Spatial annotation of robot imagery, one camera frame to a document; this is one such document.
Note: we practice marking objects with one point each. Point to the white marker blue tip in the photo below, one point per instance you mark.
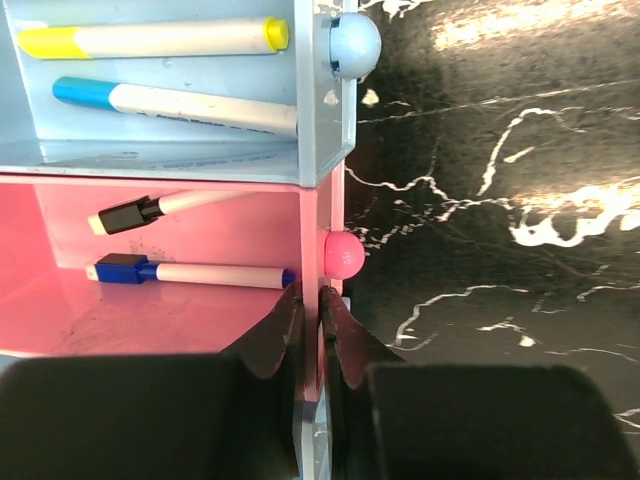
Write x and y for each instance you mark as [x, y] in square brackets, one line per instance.
[136, 269]

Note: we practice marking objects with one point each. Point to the white blue-capped marker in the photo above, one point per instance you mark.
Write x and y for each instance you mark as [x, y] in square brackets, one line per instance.
[196, 108]

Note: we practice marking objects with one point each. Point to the thin white pen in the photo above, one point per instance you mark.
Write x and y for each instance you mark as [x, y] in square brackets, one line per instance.
[145, 210]

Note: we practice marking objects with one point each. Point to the yellow-tipped white marker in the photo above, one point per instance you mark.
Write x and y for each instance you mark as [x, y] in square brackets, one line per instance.
[244, 36]

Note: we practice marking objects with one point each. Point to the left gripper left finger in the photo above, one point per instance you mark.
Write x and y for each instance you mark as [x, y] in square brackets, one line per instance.
[225, 415]

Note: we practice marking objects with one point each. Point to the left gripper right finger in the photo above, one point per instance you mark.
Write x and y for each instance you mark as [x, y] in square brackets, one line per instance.
[390, 419]

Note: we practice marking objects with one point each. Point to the light blue bin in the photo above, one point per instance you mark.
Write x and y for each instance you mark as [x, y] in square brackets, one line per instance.
[311, 433]
[332, 46]

